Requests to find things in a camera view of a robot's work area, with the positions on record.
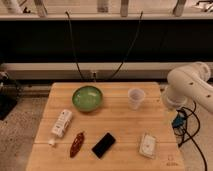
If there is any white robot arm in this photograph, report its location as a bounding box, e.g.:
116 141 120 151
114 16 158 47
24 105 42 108
162 62 213 114

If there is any green ceramic bowl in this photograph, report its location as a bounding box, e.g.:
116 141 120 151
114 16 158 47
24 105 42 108
72 85 103 112

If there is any clear plastic wrapped packet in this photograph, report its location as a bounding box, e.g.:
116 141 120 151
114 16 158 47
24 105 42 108
139 133 156 159

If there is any white tube bottle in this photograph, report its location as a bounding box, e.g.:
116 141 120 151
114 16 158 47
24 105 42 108
48 109 72 146

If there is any black smartphone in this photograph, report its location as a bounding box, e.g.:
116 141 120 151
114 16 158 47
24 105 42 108
92 133 116 158

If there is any left black hanging cable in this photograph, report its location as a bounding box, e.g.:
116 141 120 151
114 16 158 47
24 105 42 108
64 10 86 82

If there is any dark equipment at left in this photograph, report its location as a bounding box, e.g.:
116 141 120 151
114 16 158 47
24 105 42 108
0 71 21 120

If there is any right black hanging cable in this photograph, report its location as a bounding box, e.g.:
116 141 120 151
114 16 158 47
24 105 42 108
108 10 144 81

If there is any black hanging cable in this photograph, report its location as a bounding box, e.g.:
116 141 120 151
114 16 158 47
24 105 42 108
64 10 86 82
108 10 144 81

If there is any blue cable connector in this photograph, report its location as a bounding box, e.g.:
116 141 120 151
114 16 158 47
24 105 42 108
172 114 185 128

